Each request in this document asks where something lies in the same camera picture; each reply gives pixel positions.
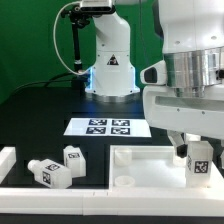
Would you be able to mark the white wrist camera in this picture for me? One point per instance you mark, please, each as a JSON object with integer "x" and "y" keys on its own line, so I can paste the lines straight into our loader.
{"x": 156, "y": 74}

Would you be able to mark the white square tabletop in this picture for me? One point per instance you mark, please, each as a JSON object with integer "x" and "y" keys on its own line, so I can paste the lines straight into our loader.
{"x": 149, "y": 166}

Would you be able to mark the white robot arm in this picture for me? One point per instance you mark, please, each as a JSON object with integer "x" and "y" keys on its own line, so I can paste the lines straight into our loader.
{"x": 184, "y": 91}

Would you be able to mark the white U-shaped fence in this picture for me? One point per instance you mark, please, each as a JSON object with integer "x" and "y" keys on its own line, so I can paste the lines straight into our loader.
{"x": 120, "y": 200}

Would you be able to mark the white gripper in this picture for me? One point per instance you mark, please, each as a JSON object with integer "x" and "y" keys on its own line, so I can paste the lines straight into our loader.
{"x": 199, "y": 116}

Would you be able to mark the black camera stand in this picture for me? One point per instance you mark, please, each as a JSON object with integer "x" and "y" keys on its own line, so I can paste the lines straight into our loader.
{"x": 80, "y": 14}

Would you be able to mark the white tag sheet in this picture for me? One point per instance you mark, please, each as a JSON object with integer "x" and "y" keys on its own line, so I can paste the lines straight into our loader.
{"x": 107, "y": 127}

